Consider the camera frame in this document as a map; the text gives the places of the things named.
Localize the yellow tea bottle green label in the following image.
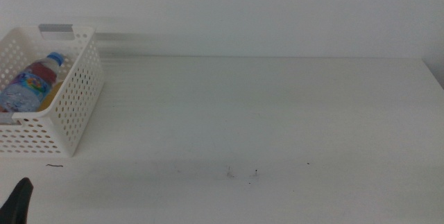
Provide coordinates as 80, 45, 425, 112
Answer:
37, 80, 65, 112

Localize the white perforated plastic basket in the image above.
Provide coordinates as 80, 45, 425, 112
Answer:
0, 24, 105, 159

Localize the small water bottle blue cap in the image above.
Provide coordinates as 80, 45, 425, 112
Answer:
0, 51, 66, 114

